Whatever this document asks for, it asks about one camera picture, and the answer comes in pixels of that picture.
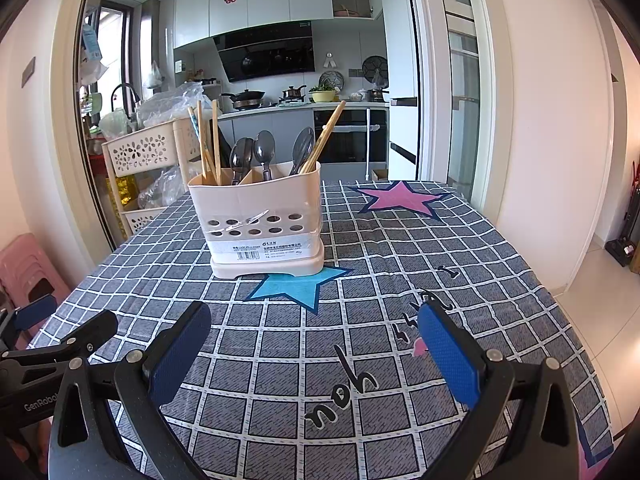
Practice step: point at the patterned decorative plate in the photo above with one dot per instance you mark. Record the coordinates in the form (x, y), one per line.
(331, 79)

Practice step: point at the hanging blue white bag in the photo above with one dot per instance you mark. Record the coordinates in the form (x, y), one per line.
(92, 52)

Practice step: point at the hanging clear plastic bag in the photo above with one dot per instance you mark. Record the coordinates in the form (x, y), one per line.
(153, 77)

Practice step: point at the grey wall switch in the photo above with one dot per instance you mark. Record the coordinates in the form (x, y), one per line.
(28, 72)

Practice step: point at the black wok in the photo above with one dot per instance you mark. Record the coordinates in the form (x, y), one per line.
(247, 96)

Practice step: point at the black round strainer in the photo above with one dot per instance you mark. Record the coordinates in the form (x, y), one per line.
(375, 67)

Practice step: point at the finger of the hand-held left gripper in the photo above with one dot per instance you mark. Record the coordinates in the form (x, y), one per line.
(97, 327)
(35, 312)

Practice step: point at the small white bowl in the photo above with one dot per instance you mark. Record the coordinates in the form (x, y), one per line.
(357, 96)

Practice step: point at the cardboard box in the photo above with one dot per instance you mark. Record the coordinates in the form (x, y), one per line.
(380, 175)

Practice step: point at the white plastic bag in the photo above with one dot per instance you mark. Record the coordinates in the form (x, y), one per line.
(116, 122)

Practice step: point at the clear plastic bag pile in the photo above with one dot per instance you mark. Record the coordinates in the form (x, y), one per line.
(170, 105)

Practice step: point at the blue patterned wooden chopstick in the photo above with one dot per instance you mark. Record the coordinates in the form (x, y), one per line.
(195, 130)

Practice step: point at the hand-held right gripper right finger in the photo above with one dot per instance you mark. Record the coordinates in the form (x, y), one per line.
(447, 355)

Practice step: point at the green bowl with vegetables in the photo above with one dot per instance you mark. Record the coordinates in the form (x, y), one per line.
(324, 95)

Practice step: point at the sliding glass door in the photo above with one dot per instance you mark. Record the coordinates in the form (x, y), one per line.
(462, 110)

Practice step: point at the white plastic utensil holder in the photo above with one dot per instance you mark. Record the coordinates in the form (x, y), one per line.
(260, 230)

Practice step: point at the seasoning rack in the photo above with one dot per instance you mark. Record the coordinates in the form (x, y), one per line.
(200, 79)

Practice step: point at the black leaning bag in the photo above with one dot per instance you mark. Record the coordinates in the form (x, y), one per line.
(226, 147)

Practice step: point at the yellow oil bottle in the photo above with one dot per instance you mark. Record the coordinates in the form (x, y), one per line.
(121, 192)

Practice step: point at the black kitchen faucet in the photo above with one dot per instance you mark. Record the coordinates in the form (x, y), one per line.
(120, 89)

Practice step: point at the white wall hook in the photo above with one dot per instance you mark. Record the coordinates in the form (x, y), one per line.
(330, 60)

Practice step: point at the upright vacuum cleaner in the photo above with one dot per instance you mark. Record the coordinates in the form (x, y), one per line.
(620, 252)

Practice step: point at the crumpled clear plastic bags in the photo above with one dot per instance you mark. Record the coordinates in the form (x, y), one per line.
(165, 187)

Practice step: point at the pink plastic stool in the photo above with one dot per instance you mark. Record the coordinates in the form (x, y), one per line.
(30, 257)

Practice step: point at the grey kitchen counter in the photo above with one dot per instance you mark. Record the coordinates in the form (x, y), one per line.
(280, 125)

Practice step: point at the grey checked star tablecloth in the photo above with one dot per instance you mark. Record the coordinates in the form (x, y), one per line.
(400, 260)

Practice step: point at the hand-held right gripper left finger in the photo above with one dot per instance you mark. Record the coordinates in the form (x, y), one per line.
(180, 355)

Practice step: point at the person's left hand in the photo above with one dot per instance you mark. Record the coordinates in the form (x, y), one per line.
(25, 445)

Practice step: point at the white refrigerator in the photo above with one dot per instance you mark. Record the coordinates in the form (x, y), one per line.
(400, 60)

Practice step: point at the cream plastic basket cart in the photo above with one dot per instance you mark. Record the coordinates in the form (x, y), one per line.
(140, 152)

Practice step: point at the black range hood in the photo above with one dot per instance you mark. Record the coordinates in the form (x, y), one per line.
(265, 52)

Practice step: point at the dark saucepan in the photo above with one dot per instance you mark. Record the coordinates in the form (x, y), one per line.
(378, 95)

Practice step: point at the steel cooking pot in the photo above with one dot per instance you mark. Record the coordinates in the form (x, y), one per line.
(293, 94)

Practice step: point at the black built-in oven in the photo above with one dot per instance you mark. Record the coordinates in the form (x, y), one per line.
(350, 140)

